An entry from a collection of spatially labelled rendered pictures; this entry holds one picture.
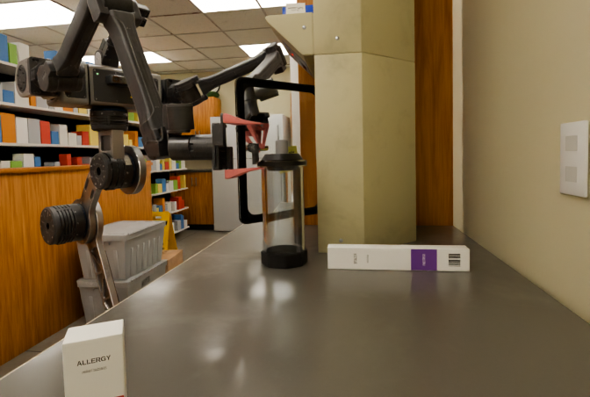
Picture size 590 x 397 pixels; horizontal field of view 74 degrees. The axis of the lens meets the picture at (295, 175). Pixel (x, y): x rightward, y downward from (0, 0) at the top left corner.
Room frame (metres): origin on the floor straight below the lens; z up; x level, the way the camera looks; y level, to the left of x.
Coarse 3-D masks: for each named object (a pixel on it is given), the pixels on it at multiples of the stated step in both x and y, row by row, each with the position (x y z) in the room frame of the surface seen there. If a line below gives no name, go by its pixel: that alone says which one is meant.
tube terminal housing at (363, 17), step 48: (336, 0) 0.92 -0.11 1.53; (384, 0) 0.96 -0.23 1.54; (336, 48) 0.92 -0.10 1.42; (384, 48) 0.96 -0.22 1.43; (336, 96) 0.92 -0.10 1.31; (384, 96) 0.96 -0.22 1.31; (336, 144) 0.92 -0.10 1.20; (384, 144) 0.96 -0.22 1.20; (336, 192) 0.92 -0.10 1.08; (384, 192) 0.96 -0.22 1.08; (336, 240) 0.92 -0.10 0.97; (384, 240) 0.95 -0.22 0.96
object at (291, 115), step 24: (264, 96) 1.10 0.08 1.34; (288, 96) 1.15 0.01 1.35; (312, 96) 1.21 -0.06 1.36; (264, 120) 1.10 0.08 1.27; (288, 120) 1.15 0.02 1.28; (312, 120) 1.21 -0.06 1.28; (264, 144) 1.10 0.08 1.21; (288, 144) 1.15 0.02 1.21; (312, 144) 1.21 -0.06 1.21; (312, 168) 1.21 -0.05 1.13; (312, 192) 1.21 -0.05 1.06; (240, 216) 1.05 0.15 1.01
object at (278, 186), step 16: (288, 160) 0.80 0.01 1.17; (304, 160) 0.82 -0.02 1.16; (272, 176) 0.81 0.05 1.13; (288, 176) 0.81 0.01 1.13; (272, 192) 0.81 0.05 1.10; (288, 192) 0.81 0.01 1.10; (272, 208) 0.81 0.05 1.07; (288, 208) 0.81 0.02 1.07; (272, 224) 0.81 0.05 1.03; (288, 224) 0.81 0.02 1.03; (304, 224) 0.84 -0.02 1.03; (272, 240) 0.81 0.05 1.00; (288, 240) 0.80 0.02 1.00; (304, 240) 0.84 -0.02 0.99
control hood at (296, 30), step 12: (312, 12) 0.93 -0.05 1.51; (276, 24) 0.94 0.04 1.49; (288, 24) 0.94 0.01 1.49; (300, 24) 0.93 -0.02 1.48; (312, 24) 0.93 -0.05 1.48; (288, 36) 0.94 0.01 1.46; (300, 36) 0.93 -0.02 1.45; (312, 36) 0.93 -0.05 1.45; (300, 48) 0.93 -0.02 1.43; (312, 48) 0.93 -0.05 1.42; (312, 60) 0.98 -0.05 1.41; (312, 72) 1.13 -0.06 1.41
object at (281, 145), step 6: (276, 144) 0.84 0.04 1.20; (282, 144) 0.84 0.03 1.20; (276, 150) 0.84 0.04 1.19; (282, 150) 0.84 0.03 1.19; (264, 156) 0.83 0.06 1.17; (270, 156) 0.82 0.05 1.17; (276, 156) 0.81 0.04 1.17; (282, 156) 0.81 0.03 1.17; (288, 156) 0.81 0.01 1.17; (294, 156) 0.82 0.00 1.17; (300, 156) 0.84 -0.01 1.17
